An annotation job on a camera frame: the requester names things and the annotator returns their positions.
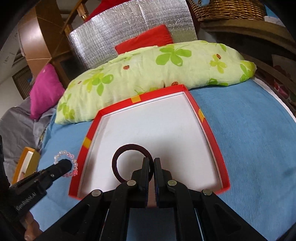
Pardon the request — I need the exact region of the left hand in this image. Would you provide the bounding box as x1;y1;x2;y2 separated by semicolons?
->
21;212;43;241

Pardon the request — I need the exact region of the grey bed sheet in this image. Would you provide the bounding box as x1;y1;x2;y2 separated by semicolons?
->
1;97;56;183

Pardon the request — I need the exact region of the orange box lid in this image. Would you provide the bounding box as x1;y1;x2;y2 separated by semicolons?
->
12;147;40;184

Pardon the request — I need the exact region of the green clover pattern pillow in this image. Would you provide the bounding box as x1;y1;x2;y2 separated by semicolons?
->
55;40;256;125

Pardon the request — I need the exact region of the dark maroon hair tie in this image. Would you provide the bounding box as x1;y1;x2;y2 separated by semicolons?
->
111;143;154;183

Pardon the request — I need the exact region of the magenta pillow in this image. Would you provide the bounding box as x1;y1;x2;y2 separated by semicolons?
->
30;64;65;120

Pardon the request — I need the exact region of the red jewelry box tray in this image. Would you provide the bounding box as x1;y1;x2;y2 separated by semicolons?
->
69;85;230;199

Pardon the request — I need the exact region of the red cushion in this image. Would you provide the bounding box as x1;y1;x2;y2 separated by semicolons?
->
114;25;174;54

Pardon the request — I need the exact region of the wooden shelf table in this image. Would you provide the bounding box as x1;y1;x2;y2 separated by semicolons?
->
197;20;295;113

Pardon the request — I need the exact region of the silver insulation foil sheet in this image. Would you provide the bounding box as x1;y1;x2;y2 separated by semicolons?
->
68;1;197;69

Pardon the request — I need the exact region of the wicker basket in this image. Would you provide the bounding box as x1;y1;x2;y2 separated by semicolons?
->
187;1;267;22

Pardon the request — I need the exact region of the clear pink bead bracelet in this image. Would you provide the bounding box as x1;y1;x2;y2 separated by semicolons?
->
53;150;79;178

